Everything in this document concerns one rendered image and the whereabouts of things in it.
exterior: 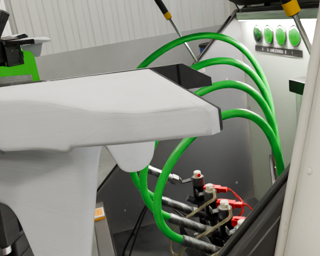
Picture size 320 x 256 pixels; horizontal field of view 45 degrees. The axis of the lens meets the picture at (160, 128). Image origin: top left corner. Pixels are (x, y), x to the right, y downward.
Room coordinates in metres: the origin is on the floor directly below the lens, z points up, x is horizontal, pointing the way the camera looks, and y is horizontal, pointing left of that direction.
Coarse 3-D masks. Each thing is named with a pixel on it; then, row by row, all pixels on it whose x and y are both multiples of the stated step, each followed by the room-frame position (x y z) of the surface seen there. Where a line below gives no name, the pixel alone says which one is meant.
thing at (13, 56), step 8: (0, 40) 1.21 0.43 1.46; (8, 40) 1.21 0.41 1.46; (0, 48) 1.21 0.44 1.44; (8, 48) 1.20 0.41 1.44; (16, 48) 1.23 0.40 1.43; (0, 56) 1.21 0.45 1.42; (8, 56) 1.20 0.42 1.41; (16, 56) 1.23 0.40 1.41; (0, 64) 1.22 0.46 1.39; (8, 64) 1.20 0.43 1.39; (16, 64) 1.22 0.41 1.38
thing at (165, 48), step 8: (208, 32) 0.84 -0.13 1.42; (176, 40) 0.82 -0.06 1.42; (184, 40) 0.82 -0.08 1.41; (192, 40) 0.83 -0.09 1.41; (224, 40) 0.84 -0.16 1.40; (232, 40) 0.84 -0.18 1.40; (160, 48) 0.81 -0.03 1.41; (168, 48) 0.81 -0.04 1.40; (240, 48) 0.85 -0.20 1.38; (152, 56) 0.81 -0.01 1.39; (248, 56) 0.85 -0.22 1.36; (144, 64) 0.80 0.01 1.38; (256, 64) 0.85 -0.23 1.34; (264, 80) 0.85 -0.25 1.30; (272, 104) 0.86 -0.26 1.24
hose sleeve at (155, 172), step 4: (148, 168) 0.80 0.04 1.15; (152, 168) 0.80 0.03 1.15; (156, 168) 0.81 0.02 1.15; (148, 172) 0.80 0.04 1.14; (152, 172) 0.80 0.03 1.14; (156, 172) 0.80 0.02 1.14; (160, 172) 0.80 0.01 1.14; (156, 176) 0.80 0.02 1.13; (172, 176) 0.81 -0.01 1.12; (168, 180) 0.81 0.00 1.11
